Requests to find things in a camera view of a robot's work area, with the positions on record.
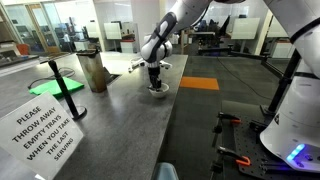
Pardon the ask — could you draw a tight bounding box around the black cable on table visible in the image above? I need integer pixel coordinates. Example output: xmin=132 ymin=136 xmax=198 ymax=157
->
xmin=27 ymin=67 xmax=76 ymax=90

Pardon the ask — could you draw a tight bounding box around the white ceramic bowl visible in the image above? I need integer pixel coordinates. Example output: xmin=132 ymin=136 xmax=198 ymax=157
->
xmin=148 ymin=83 xmax=169 ymax=99

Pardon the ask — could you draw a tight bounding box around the white printed paper sign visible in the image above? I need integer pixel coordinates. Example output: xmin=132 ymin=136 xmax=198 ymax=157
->
xmin=0 ymin=92 xmax=84 ymax=180

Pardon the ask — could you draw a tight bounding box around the orange black clamp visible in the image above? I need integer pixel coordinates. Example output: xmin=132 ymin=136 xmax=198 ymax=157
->
xmin=212 ymin=111 xmax=241 ymax=147
xmin=209 ymin=146 xmax=252 ymax=180

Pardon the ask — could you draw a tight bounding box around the metal rectangular container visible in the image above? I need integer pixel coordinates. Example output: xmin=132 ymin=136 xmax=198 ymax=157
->
xmin=76 ymin=49 xmax=107 ymax=93

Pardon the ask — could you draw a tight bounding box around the black camera tripod stand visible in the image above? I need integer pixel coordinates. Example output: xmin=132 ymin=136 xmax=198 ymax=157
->
xmin=198 ymin=45 xmax=301 ymax=116

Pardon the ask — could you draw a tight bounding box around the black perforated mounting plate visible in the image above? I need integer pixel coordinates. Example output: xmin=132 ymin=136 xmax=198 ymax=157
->
xmin=222 ymin=117 xmax=320 ymax=180

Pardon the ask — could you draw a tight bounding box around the orange floor tile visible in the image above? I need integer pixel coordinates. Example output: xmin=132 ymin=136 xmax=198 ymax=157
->
xmin=180 ymin=76 xmax=219 ymax=90

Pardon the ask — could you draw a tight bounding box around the rolled white paper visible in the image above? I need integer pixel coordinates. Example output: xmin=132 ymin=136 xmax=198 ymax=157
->
xmin=128 ymin=58 xmax=145 ymax=73

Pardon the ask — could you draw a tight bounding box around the lower orange black clamp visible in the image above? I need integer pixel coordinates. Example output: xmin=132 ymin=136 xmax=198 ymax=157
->
xmin=209 ymin=146 xmax=252 ymax=180

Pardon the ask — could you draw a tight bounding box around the black sign stand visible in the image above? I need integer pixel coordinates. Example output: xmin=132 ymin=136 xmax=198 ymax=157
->
xmin=48 ymin=60 xmax=87 ymax=121

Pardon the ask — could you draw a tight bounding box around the blue grey chair back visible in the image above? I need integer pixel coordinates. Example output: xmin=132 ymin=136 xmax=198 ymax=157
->
xmin=152 ymin=162 xmax=179 ymax=180

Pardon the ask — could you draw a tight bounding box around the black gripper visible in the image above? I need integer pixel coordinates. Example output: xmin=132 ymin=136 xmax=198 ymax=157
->
xmin=147 ymin=62 xmax=162 ymax=90

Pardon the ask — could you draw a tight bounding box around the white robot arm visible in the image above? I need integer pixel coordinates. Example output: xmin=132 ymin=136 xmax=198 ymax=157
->
xmin=141 ymin=0 xmax=320 ymax=173

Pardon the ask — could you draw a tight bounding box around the upper orange black clamp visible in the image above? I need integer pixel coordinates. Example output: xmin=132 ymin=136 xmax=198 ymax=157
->
xmin=212 ymin=111 xmax=241 ymax=147

